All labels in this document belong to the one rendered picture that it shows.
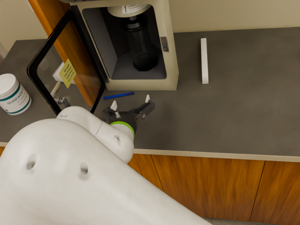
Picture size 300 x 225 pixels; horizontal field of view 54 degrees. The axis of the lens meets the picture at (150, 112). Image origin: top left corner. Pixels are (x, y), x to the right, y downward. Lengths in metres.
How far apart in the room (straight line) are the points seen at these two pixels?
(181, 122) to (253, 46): 0.53
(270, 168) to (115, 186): 0.98
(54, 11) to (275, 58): 0.93
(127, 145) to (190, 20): 0.92
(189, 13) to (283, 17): 0.45
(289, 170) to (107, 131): 0.77
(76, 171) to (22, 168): 0.06
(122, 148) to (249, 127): 0.55
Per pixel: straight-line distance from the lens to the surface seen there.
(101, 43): 1.23
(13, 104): 1.46
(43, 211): 0.36
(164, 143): 1.14
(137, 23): 1.16
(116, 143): 0.80
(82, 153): 0.34
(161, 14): 1.04
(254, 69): 1.37
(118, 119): 0.92
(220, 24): 1.59
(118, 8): 1.09
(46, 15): 1.07
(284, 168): 1.28
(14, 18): 1.91
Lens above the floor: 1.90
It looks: 51 degrees down
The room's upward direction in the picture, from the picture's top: 17 degrees counter-clockwise
